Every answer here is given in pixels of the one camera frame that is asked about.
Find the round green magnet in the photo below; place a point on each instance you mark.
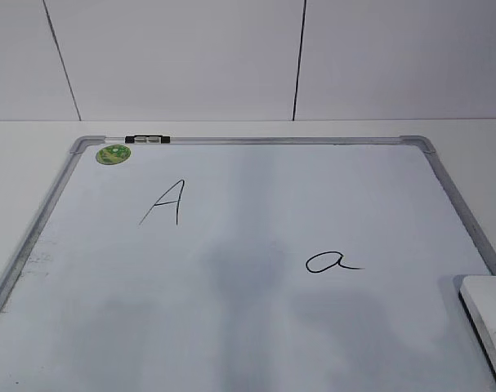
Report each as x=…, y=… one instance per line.
x=113, y=154

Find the white whiteboard eraser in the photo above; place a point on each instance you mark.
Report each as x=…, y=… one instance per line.
x=479, y=297

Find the white whiteboard with grey frame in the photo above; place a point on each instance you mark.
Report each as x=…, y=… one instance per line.
x=212, y=264

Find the black and silver board clip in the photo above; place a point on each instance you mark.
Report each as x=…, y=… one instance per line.
x=147, y=139

